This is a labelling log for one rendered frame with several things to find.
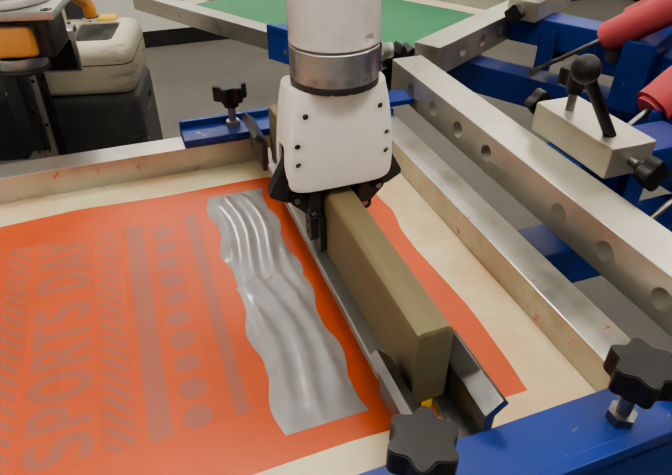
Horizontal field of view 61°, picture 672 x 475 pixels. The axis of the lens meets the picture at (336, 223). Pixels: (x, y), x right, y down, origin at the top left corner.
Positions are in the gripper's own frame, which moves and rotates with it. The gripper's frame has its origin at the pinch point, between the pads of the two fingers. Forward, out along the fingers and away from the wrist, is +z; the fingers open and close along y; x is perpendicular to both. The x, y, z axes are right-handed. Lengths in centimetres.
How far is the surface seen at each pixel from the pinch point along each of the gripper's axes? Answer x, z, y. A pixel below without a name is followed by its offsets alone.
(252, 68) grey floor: -315, 99, -56
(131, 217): -17.4, 5.8, 19.8
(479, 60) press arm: -56, 9, -52
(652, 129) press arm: -1.8, -2.4, -40.9
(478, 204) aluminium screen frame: -1.3, 2.6, -17.5
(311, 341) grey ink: 9.1, 5.7, 5.7
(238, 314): 3.1, 6.0, 11.2
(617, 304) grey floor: -58, 102, -121
